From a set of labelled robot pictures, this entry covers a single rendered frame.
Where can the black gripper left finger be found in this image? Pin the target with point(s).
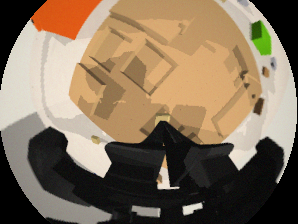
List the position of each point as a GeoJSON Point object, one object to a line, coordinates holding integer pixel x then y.
{"type": "Point", "coordinates": [149, 153]}

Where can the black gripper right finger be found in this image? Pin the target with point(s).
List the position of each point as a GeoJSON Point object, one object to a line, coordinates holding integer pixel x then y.
{"type": "Point", "coordinates": [182, 153]}

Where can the lime green cube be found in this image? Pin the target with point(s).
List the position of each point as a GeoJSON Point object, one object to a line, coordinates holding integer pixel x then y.
{"type": "Point", "coordinates": [261, 38]}

